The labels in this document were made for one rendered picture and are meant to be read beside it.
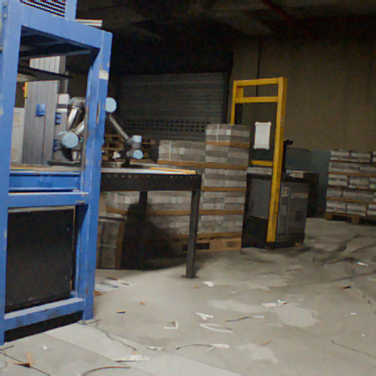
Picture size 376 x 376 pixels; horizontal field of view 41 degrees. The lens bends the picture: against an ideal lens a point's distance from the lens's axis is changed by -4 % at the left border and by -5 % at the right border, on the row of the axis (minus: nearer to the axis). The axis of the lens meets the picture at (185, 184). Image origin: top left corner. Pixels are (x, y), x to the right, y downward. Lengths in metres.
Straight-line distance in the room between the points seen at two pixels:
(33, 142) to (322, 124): 7.80
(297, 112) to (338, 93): 1.01
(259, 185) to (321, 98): 5.66
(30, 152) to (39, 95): 0.48
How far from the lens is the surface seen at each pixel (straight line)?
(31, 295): 2.65
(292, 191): 5.78
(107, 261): 4.11
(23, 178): 2.58
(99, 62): 2.72
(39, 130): 4.38
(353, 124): 10.97
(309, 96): 11.35
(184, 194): 4.87
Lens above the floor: 0.92
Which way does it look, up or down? 3 degrees down
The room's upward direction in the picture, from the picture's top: 4 degrees clockwise
